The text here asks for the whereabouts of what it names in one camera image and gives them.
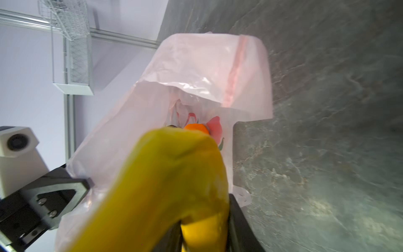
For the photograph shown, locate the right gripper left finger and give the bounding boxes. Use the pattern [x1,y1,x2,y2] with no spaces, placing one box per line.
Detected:
[152,222,183,252]

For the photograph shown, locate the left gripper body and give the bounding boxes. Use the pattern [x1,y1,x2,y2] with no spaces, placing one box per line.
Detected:
[1,165,90,252]

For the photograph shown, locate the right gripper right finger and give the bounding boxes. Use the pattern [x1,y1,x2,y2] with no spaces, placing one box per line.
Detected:
[227,194,265,252]

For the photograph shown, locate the orange tangerine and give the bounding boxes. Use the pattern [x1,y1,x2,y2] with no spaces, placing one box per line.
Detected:
[184,123,210,135]

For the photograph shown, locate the pink plastic bag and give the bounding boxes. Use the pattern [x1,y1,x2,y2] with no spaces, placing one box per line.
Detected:
[55,33,273,252]

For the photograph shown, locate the white mesh box basket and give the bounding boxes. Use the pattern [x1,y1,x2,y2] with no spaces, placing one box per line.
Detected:
[38,0,94,96]

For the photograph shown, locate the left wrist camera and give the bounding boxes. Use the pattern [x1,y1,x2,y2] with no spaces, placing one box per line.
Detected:
[1,126,49,199]

